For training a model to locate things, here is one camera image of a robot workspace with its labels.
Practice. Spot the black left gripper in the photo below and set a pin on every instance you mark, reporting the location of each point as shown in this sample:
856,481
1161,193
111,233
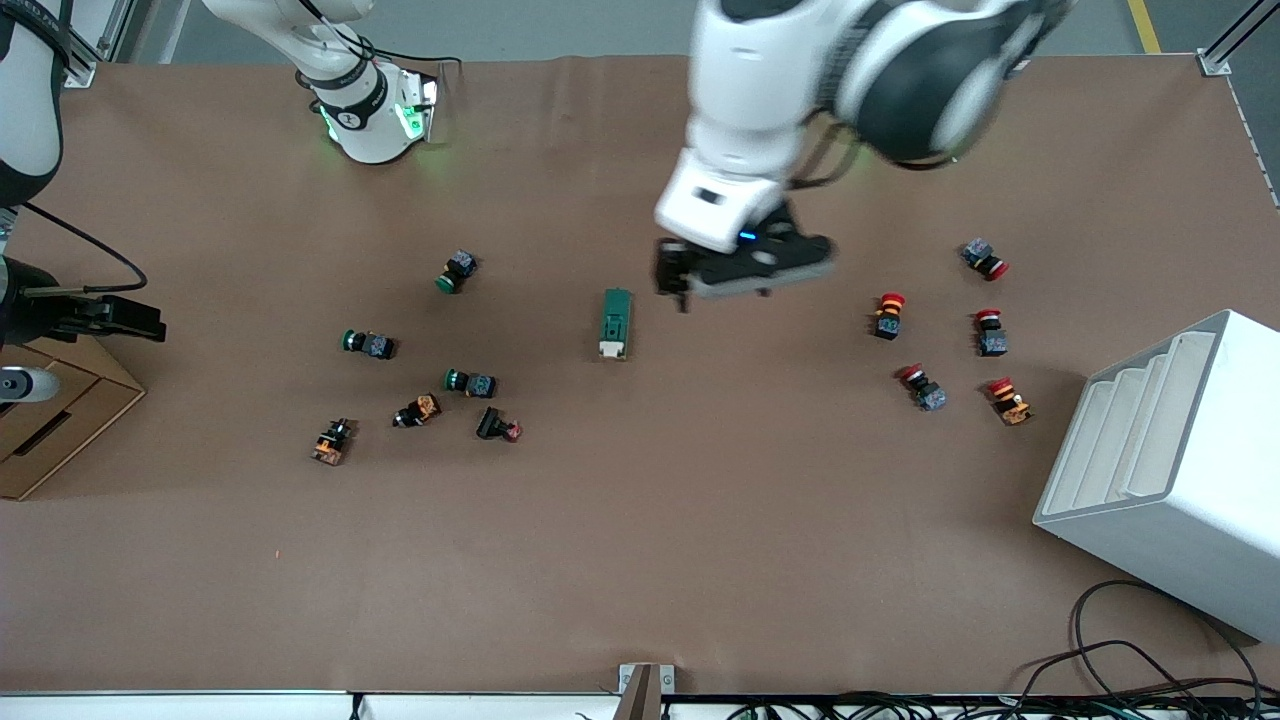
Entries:
672,268

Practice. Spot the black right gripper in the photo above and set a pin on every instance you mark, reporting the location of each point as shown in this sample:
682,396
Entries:
30,308

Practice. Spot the green load switch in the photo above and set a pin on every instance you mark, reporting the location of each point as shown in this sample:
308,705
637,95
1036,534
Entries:
615,315

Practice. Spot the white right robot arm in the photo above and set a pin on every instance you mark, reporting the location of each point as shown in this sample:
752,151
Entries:
360,120

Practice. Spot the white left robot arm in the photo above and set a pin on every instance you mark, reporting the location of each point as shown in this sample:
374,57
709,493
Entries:
750,100

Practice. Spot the brown cardboard box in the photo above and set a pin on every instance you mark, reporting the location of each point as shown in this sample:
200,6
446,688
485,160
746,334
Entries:
60,440

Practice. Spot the red mushroom button black block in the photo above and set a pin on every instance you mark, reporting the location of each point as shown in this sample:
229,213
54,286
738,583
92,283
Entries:
888,322

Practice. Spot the green pushbutton blue block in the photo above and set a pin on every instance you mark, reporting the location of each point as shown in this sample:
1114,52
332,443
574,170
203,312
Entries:
372,345
458,268
475,384

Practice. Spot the black square pushbutton red block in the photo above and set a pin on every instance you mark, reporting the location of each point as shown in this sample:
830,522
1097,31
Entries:
492,424

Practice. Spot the black pushbutton orange block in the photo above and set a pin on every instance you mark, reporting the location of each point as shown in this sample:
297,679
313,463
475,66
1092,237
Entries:
420,409
332,443

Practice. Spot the red mushroom button blue block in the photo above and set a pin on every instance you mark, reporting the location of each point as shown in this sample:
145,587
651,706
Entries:
928,393
980,253
992,340

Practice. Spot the red mushroom button orange block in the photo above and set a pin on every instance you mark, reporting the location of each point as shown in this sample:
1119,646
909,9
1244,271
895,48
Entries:
1010,405

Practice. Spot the white tiered rack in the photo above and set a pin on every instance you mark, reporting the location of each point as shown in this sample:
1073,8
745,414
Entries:
1180,500

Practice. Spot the aluminium frame profile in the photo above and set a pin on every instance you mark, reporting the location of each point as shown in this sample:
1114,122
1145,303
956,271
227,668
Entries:
82,70
1215,62

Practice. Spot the white table edge rail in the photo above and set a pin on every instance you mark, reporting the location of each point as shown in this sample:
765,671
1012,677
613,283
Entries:
200,706

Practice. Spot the grey metal bracket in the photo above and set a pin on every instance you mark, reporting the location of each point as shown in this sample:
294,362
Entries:
645,690

